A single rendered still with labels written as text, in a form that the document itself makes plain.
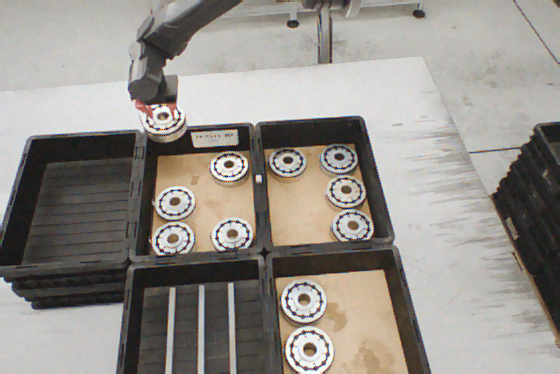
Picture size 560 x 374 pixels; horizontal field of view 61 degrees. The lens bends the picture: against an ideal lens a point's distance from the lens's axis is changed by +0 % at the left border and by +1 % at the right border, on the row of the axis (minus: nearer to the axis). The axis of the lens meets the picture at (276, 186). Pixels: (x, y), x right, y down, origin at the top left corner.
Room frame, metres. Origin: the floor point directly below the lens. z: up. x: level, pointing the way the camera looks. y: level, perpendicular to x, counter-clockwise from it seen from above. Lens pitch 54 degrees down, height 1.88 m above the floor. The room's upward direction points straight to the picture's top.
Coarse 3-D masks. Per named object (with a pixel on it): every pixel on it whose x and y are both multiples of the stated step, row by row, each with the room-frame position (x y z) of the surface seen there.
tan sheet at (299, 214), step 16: (352, 144) 0.91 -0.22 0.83; (272, 176) 0.79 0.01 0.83; (304, 176) 0.79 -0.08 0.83; (320, 176) 0.79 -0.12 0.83; (272, 192) 0.74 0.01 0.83; (288, 192) 0.74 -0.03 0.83; (304, 192) 0.74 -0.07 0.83; (320, 192) 0.74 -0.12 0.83; (272, 208) 0.68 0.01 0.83; (288, 208) 0.68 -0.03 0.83; (304, 208) 0.68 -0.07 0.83; (320, 208) 0.68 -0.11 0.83; (368, 208) 0.68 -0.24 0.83; (272, 224) 0.64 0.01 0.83; (288, 224) 0.64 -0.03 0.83; (304, 224) 0.64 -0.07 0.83; (320, 224) 0.64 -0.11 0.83; (272, 240) 0.59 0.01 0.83; (288, 240) 0.59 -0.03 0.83; (304, 240) 0.59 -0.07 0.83; (320, 240) 0.59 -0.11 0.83
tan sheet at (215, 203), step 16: (160, 160) 0.85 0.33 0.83; (176, 160) 0.85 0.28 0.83; (192, 160) 0.85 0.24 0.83; (208, 160) 0.85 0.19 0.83; (160, 176) 0.79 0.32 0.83; (176, 176) 0.79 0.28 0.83; (192, 176) 0.79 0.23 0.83; (208, 176) 0.79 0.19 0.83; (160, 192) 0.74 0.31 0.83; (208, 192) 0.74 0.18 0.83; (224, 192) 0.74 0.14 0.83; (240, 192) 0.74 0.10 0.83; (208, 208) 0.68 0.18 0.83; (224, 208) 0.68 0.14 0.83; (240, 208) 0.68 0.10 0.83; (160, 224) 0.64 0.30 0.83; (192, 224) 0.64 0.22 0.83; (208, 224) 0.64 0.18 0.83; (208, 240) 0.59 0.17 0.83
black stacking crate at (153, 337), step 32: (160, 288) 0.46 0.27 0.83; (192, 288) 0.46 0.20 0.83; (224, 288) 0.46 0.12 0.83; (256, 288) 0.46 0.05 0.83; (160, 320) 0.39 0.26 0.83; (192, 320) 0.39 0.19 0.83; (224, 320) 0.39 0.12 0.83; (256, 320) 0.39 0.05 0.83; (128, 352) 0.29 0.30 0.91; (160, 352) 0.31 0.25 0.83; (192, 352) 0.31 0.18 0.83; (224, 352) 0.31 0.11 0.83; (256, 352) 0.31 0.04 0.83
